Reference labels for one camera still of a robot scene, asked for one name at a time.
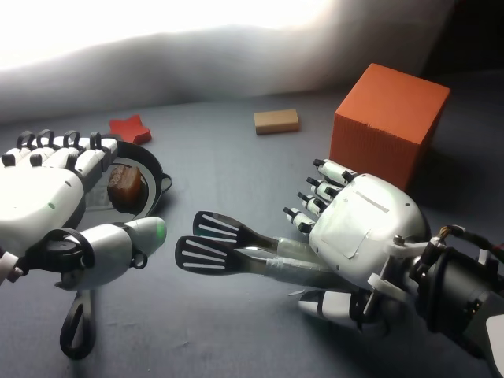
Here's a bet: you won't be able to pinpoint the large orange cube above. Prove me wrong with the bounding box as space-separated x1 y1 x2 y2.
329 62 452 195

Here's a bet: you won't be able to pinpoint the white backdrop cloth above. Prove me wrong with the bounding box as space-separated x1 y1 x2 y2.
0 0 458 128

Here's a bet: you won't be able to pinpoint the black and silver tongs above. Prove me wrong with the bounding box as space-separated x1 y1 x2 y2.
174 210 358 295

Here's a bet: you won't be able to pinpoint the red star block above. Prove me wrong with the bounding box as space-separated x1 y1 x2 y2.
108 114 153 144

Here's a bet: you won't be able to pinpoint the small wooden block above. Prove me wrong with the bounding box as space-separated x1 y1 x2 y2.
253 108 302 136

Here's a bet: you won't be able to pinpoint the grey table cloth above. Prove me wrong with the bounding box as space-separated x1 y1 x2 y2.
0 70 504 378

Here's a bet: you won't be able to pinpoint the brown meat piece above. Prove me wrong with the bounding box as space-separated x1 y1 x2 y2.
106 164 143 207

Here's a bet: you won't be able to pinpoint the black toy frying pan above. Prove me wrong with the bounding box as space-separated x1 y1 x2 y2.
58 135 175 361

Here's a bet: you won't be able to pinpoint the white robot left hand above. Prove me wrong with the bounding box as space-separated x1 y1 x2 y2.
0 128 169 291

